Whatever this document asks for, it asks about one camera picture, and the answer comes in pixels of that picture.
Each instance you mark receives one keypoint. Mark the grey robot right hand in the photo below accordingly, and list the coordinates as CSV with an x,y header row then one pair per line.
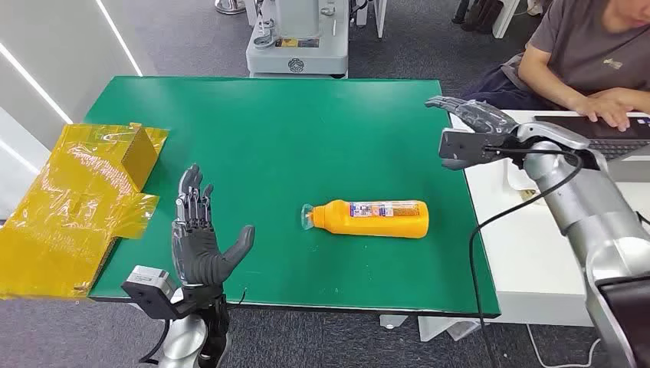
x,y
480,116

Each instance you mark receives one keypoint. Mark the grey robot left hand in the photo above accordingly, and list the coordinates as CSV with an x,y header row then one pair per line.
x,y
195,254

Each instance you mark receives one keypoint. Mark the orange plastic bottle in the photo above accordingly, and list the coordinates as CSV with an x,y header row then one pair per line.
x,y
376,223

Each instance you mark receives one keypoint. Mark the person's right forearm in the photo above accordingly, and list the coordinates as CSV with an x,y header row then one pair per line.
x,y
546,76

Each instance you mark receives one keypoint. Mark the person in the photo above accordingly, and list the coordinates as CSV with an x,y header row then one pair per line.
x,y
579,46

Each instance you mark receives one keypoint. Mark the person's right hand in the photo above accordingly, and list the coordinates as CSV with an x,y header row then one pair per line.
x,y
607,107

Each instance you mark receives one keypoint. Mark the black laptop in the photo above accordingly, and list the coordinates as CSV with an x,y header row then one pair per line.
x,y
609,129

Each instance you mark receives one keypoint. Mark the yellow taped cardboard box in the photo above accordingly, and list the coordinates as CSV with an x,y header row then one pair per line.
x,y
71,213

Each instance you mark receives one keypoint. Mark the white side table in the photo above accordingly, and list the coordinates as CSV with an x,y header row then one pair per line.
x,y
523,254

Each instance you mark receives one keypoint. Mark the green table mat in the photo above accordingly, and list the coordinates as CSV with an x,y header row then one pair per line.
x,y
304,127

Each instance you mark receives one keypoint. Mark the white machine base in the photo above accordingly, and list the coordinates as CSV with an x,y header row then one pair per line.
x,y
297,46

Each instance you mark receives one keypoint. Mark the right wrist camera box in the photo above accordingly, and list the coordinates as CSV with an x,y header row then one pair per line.
x,y
464,146

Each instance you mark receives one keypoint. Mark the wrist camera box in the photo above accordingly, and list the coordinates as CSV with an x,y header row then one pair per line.
x,y
464,146
150,290

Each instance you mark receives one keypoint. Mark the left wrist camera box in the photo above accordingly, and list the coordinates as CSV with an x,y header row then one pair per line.
x,y
150,290

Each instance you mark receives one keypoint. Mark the white table foot bracket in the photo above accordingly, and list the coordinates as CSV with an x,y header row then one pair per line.
x,y
447,327

